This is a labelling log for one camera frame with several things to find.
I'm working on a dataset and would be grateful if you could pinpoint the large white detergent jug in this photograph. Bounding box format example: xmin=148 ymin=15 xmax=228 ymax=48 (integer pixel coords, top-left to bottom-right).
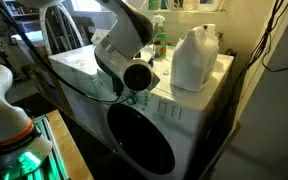
xmin=169 ymin=23 xmax=220 ymax=94

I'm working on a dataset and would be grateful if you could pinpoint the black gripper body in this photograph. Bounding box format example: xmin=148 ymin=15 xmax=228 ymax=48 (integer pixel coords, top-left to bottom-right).
xmin=112 ymin=77 xmax=126 ymax=98

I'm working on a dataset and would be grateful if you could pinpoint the green spray bottle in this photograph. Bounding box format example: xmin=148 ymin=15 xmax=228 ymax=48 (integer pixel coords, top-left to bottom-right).
xmin=151 ymin=14 xmax=169 ymax=60

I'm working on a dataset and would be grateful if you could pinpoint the wooden table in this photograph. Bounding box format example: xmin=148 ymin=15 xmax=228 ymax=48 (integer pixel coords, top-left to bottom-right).
xmin=45 ymin=109 xmax=95 ymax=180

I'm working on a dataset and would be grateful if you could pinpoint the white dryer machine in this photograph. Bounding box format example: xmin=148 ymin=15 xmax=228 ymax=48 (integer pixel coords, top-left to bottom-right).
xmin=48 ymin=28 xmax=118 ymax=152

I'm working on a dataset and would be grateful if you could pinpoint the wall water valve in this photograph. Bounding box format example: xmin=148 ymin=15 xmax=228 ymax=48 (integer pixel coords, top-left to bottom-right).
xmin=217 ymin=31 xmax=226 ymax=46

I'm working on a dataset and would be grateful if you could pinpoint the bright window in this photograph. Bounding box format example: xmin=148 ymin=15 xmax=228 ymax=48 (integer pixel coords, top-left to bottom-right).
xmin=70 ymin=0 xmax=101 ymax=13

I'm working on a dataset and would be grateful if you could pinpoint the black looping wall cable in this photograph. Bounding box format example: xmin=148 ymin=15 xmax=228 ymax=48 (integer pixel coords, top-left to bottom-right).
xmin=261 ymin=46 xmax=288 ymax=74

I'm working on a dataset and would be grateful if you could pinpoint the green-lit robot mount platform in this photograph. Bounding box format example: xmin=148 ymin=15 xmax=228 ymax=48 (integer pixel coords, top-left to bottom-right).
xmin=0 ymin=114 xmax=70 ymax=180

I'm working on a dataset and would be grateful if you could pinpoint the cluttered storage shelf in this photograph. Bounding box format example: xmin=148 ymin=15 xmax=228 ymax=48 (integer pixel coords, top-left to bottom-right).
xmin=3 ymin=0 xmax=42 ymax=35

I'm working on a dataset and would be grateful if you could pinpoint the wall shelf board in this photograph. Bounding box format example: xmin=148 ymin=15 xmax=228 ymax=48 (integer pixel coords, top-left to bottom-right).
xmin=139 ymin=8 xmax=226 ymax=15

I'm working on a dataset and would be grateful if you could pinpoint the black wall cable bundle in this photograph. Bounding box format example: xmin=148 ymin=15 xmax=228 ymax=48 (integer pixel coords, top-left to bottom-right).
xmin=235 ymin=0 xmax=288 ymax=89

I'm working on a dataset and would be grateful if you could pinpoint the white box with label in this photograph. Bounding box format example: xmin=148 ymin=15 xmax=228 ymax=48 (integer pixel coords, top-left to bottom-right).
xmin=197 ymin=0 xmax=220 ymax=12

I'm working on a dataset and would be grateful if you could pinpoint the white front-load washing machine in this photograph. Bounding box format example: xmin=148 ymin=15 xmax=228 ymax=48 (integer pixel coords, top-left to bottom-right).
xmin=96 ymin=44 xmax=235 ymax=180

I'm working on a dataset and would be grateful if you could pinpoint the green bottle on shelf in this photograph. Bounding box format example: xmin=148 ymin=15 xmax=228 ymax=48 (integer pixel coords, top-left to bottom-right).
xmin=148 ymin=0 xmax=160 ymax=11

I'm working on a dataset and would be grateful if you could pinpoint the white tubular rack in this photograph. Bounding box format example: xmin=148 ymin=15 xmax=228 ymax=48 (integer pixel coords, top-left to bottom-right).
xmin=38 ymin=2 xmax=86 ymax=56

